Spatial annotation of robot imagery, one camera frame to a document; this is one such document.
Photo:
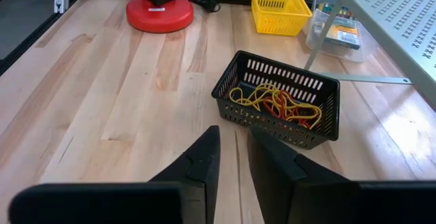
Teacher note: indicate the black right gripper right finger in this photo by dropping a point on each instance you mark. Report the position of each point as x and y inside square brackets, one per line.
[276, 176]

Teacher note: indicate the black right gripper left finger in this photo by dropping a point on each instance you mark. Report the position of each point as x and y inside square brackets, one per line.
[201, 176]

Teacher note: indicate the black plastic basket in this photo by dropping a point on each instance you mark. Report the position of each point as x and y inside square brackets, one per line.
[272, 128]

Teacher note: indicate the long red rubber band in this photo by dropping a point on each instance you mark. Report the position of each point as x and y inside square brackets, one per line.
[304, 123]

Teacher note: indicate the yellow plastic basket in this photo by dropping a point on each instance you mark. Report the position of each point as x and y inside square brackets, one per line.
[282, 23]

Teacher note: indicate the yellow crayon box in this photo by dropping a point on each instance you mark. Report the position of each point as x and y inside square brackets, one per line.
[342, 35]

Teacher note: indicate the clear plastic container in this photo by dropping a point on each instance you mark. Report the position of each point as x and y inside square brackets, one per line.
[368, 47]

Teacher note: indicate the yellow packet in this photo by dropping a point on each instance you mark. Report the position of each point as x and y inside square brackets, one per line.
[337, 11]

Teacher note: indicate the green perforated metal shelf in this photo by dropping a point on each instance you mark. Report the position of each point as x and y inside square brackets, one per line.
[391, 23]

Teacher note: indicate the red desk lamp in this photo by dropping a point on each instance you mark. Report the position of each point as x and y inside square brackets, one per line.
[160, 16]

